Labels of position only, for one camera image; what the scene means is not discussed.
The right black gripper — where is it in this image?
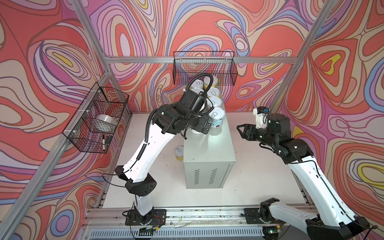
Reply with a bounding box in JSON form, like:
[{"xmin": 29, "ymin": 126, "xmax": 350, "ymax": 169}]
[{"xmin": 236, "ymin": 123, "xmax": 277, "ymax": 148}]

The red label can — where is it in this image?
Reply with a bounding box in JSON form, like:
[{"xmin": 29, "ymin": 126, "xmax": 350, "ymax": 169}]
[{"xmin": 207, "ymin": 97, "xmax": 223, "ymax": 108}]

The yellow label can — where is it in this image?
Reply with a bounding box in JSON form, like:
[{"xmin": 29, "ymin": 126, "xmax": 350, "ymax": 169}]
[{"xmin": 207, "ymin": 87, "xmax": 221, "ymax": 98}]

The green label can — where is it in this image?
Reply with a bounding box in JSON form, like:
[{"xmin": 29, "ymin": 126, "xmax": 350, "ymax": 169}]
[{"xmin": 190, "ymin": 79, "xmax": 204, "ymax": 90}]

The orange label can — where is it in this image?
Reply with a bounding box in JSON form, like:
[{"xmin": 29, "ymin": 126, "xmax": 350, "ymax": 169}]
[{"xmin": 203, "ymin": 75, "xmax": 218, "ymax": 90}]

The can mid column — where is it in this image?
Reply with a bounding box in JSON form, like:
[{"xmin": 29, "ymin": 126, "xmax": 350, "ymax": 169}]
[{"xmin": 192, "ymin": 88, "xmax": 204, "ymax": 94}]

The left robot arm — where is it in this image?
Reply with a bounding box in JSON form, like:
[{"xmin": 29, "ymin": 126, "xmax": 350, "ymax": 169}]
[{"xmin": 115, "ymin": 90, "xmax": 214, "ymax": 218}]

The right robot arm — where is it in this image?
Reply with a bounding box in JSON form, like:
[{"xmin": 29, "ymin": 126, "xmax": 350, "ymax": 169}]
[{"xmin": 237, "ymin": 113, "xmax": 371, "ymax": 240}]

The grey metal cabinet counter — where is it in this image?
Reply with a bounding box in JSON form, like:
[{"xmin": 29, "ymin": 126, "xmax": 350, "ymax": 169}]
[{"xmin": 182, "ymin": 84, "xmax": 237, "ymax": 190}]

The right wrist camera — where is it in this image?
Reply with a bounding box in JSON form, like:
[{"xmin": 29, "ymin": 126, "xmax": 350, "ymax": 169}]
[{"xmin": 253, "ymin": 106, "xmax": 270, "ymax": 116}]

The black wire basket back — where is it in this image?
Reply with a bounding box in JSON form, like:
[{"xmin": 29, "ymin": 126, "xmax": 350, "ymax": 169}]
[{"xmin": 173, "ymin": 50, "xmax": 238, "ymax": 86}]

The black wire basket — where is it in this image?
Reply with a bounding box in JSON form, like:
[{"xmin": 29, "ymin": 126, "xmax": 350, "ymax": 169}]
[
  {"xmin": 173, "ymin": 50, "xmax": 238, "ymax": 86},
  {"xmin": 63, "ymin": 83, "xmax": 129, "ymax": 154}
]

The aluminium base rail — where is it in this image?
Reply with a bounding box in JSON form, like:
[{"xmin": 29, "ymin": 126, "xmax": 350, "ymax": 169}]
[{"xmin": 80, "ymin": 205, "xmax": 334, "ymax": 240}]

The black wire basket left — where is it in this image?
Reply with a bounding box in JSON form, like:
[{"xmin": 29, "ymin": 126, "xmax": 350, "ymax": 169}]
[{"xmin": 63, "ymin": 83, "xmax": 129, "ymax": 154}]

